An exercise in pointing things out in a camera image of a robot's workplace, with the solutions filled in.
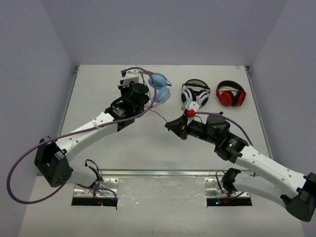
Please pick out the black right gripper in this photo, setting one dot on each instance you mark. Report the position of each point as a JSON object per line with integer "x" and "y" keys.
{"x": 179, "y": 127}

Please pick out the pink blue cat-ear headphones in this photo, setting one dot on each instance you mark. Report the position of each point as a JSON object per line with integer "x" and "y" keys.
{"x": 162, "y": 84}

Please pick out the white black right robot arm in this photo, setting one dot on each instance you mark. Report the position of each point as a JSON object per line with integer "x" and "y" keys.
{"x": 294, "y": 191}

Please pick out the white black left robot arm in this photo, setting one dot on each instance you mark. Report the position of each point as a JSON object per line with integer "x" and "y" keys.
{"x": 54, "y": 156}

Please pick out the white black headphones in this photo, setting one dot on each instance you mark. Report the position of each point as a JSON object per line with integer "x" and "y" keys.
{"x": 195, "y": 90}

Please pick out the red black headphones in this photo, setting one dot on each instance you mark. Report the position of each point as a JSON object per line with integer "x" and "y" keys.
{"x": 234, "y": 97}

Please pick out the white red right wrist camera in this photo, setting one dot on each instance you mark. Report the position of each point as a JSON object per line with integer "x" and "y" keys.
{"x": 190, "y": 108}

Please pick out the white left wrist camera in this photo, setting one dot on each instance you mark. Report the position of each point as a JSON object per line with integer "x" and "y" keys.
{"x": 129, "y": 75}

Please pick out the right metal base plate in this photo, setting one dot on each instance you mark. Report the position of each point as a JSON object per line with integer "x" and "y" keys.
{"x": 213, "y": 190}

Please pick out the metal base plate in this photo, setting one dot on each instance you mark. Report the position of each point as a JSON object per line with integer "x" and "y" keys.
{"x": 213, "y": 190}
{"x": 107, "y": 189}

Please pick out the silver aluminium rail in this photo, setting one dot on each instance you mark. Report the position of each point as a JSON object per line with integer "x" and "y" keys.
{"x": 160, "y": 172}

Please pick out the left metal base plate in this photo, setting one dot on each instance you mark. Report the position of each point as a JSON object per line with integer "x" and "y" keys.
{"x": 107, "y": 189}

